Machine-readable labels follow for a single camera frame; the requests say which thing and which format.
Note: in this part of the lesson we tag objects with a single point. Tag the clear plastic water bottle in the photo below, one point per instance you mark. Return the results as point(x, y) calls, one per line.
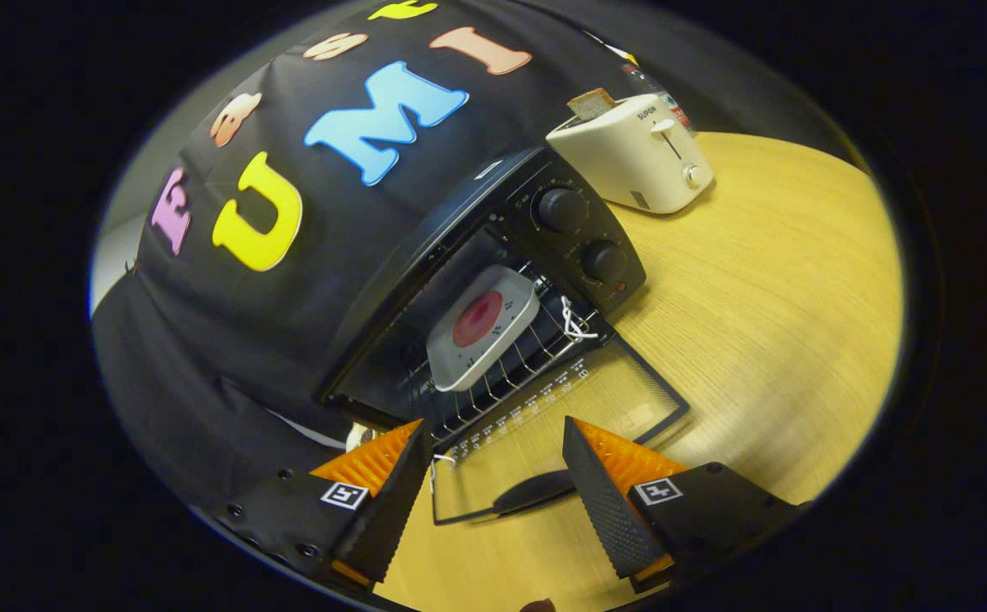
point(646, 83)

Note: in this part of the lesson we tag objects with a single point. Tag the black toaster oven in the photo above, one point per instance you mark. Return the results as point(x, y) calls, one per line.
point(493, 200)

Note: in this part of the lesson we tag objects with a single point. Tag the white square plate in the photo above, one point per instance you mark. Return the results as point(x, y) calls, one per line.
point(480, 365)

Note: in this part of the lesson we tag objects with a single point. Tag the toast bread slice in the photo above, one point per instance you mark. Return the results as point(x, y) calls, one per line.
point(592, 104)

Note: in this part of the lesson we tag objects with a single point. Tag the white pop-up toaster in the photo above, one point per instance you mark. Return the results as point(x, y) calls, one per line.
point(629, 166)

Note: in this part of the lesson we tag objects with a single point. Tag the pink ham slice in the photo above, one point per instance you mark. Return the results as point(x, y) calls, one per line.
point(478, 319)

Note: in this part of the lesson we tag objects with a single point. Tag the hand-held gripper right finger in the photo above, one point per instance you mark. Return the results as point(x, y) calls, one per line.
point(604, 501)

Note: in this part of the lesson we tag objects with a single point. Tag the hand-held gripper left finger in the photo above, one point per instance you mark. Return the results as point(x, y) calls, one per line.
point(391, 501)

